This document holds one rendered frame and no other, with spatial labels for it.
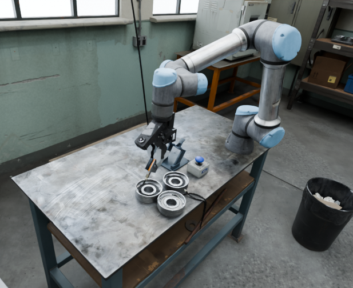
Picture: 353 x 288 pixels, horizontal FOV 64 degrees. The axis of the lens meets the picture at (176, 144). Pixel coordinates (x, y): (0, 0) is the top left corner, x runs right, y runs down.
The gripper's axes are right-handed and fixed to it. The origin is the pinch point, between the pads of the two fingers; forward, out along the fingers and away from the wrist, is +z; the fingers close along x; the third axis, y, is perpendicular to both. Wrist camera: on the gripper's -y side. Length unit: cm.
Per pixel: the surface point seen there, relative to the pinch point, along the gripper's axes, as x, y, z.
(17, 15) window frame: 160, 26, -26
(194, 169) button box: -5.7, 20.1, 10.0
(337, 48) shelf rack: 18, 343, -1
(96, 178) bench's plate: 20.1, -11.9, 13.0
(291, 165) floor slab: -9, 200, 94
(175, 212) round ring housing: -16.8, -5.1, 10.3
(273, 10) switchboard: 128, 380, -28
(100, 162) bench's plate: 28.3, -4.1, 13.1
